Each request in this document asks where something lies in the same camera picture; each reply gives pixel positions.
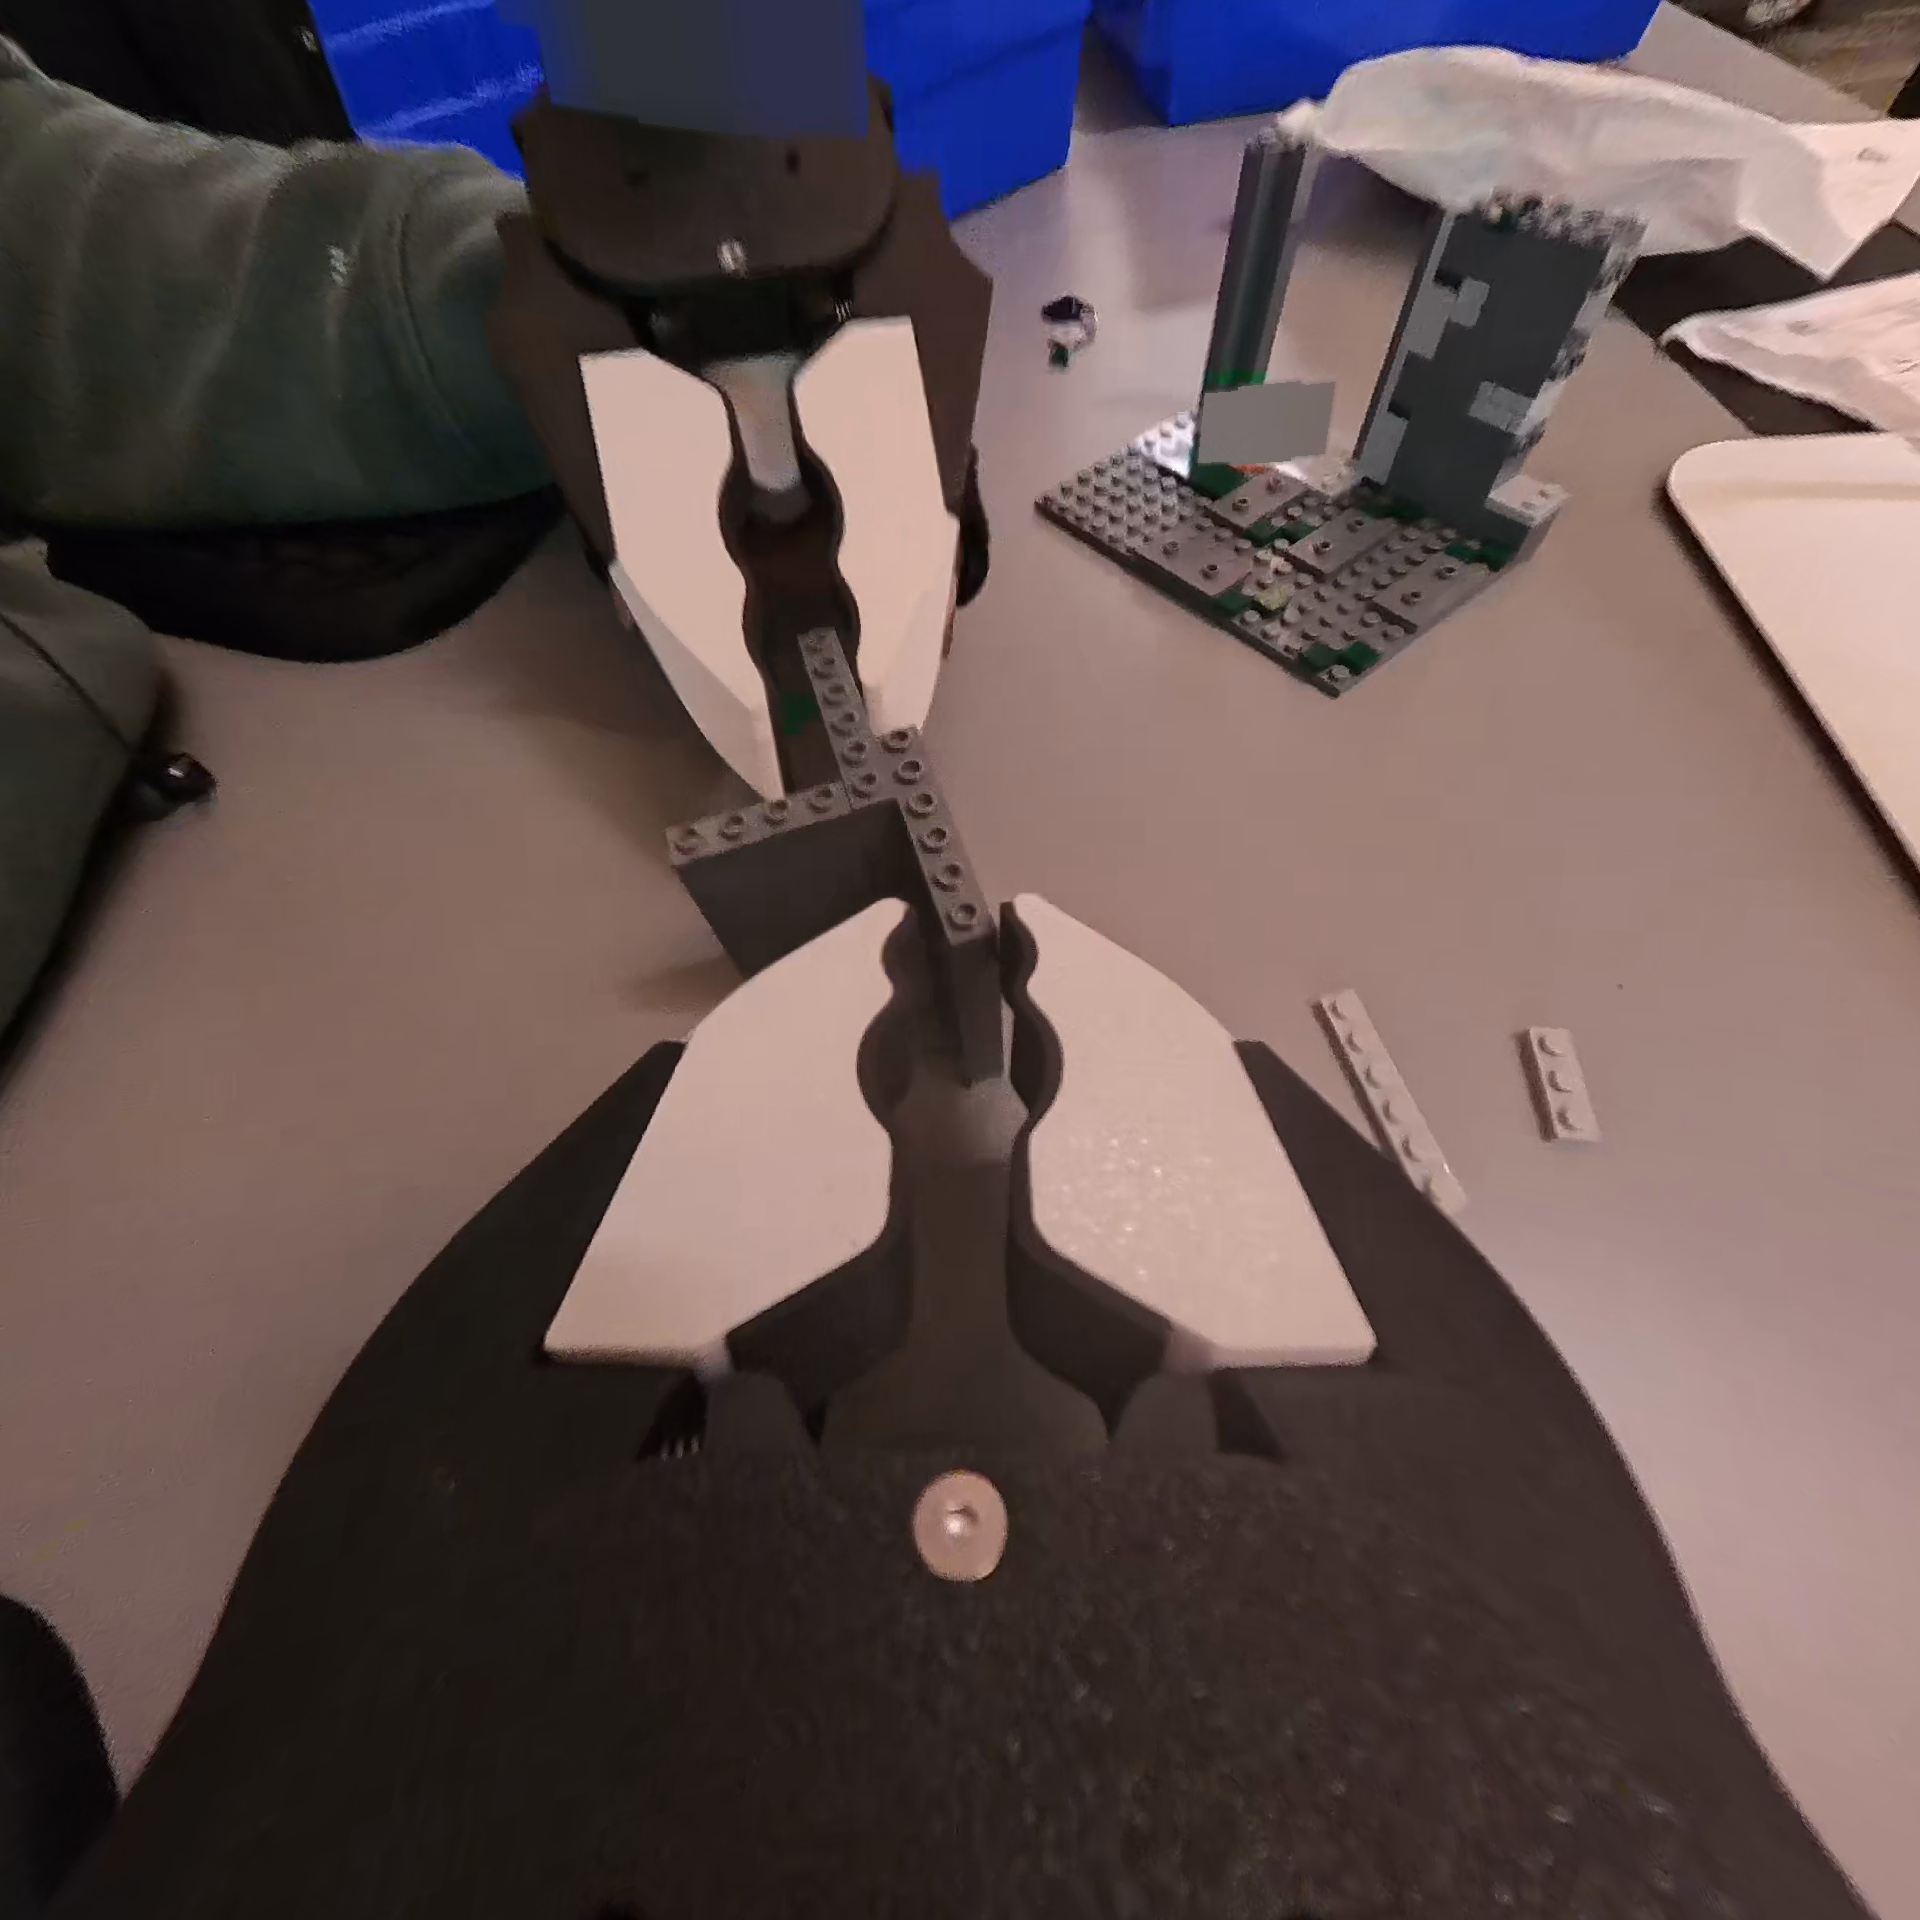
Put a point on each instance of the blue plastic bin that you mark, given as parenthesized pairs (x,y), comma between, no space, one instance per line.
(974,89)
(1276,52)

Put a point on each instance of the white printed paper sheet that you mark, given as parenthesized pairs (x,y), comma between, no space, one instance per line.
(1815,353)

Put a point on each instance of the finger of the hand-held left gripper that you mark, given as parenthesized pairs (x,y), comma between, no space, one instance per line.
(662,495)
(892,495)

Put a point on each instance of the grey brick build on baseplate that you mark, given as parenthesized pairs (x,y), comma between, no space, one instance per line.
(1485,360)

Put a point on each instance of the long light grey plate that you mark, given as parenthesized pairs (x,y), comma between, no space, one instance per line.
(1389,1096)

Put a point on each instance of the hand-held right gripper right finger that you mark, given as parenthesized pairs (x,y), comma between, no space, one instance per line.
(1186,1184)

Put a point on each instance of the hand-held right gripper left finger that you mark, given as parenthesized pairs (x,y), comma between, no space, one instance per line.
(734,1184)

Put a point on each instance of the short light grey plate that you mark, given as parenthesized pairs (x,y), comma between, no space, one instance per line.
(1559,1083)

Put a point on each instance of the small black brick piece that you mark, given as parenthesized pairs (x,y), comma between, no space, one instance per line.
(1068,328)

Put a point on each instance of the white paper bag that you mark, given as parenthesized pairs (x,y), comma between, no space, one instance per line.
(1575,135)

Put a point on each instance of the small green corner plate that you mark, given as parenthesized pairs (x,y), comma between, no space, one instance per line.
(797,710)

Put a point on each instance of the dark grey cross wall piece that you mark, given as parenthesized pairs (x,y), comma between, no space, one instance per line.
(811,884)

